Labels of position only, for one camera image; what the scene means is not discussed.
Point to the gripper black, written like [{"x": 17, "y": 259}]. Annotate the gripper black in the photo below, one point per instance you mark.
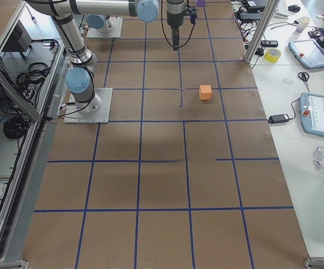
[{"x": 174, "y": 20}]

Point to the orange foam block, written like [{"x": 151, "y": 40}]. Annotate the orange foam block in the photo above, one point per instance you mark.
[{"x": 205, "y": 92}]

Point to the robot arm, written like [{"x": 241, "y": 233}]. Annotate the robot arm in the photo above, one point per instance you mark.
[
  {"x": 101, "y": 23},
  {"x": 80, "y": 78}
]

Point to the purple foam block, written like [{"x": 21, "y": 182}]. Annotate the purple foam block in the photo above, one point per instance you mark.
[{"x": 200, "y": 3}]

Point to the black remote device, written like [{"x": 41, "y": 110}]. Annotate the black remote device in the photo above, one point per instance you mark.
[{"x": 269, "y": 43}]

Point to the yellow tape roll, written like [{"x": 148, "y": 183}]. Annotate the yellow tape roll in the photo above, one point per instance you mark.
[{"x": 272, "y": 55}]

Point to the computer mouse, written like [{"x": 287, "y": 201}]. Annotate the computer mouse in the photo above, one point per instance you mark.
[{"x": 294, "y": 8}]

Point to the black power adapter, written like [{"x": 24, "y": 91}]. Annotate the black power adapter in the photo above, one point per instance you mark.
[{"x": 278, "y": 118}]

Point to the translucent plastic cup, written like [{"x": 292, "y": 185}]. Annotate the translucent plastic cup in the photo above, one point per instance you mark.
[{"x": 302, "y": 23}]

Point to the black scissors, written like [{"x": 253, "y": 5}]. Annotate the black scissors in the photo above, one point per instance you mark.
[{"x": 304, "y": 76}]

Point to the far teach pendant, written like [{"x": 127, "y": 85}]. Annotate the far teach pendant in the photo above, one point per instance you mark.
[{"x": 308, "y": 52}]

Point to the teach pendant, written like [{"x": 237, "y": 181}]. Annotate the teach pendant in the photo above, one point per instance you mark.
[
  {"x": 312, "y": 113},
  {"x": 308, "y": 52}
]

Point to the grey electronics box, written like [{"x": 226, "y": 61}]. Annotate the grey electronics box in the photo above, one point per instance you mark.
[{"x": 19, "y": 41}]

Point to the near teach pendant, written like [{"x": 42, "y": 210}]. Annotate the near teach pendant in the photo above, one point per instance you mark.
[{"x": 312, "y": 113}]

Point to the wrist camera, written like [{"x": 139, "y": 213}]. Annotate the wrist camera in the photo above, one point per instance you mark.
[{"x": 192, "y": 12}]

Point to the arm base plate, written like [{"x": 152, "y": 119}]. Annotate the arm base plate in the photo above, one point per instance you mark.
[
  {"x": 114, "y": 33},
  {"x": 97, "y": 111}
]

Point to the aluminium frame post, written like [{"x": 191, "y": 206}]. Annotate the aluminium frame post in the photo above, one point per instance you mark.
[{"x": 264, "y": 21}]

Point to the aluminium cage frame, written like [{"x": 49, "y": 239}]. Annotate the aluminium cage frame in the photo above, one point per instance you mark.
[{"x": 14, "y": 153}]

